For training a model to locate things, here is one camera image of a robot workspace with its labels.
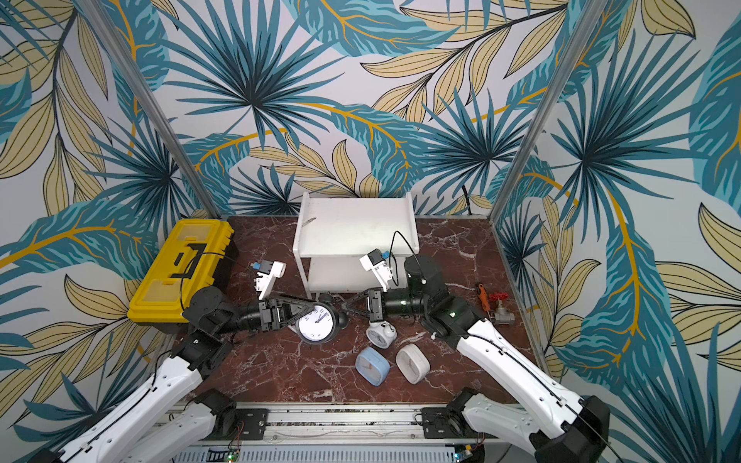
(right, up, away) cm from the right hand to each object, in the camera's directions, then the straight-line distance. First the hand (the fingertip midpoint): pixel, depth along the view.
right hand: (342, 308), depth 62 cm
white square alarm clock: (+17, -18, +15) cm, 29 cm away
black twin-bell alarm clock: (-4, -3, -3) cm, 6 cm away
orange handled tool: (+42, -3, +32) cm, 53 cm away
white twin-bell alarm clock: (+9, -11, +20) cm, 24 cm away
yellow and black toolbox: (-45, +11, +25) cm, 53 cm away
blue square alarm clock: (+6, -19, +15) cm, 25 cm away
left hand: (-6, -1, -2) cm, 6 cm away
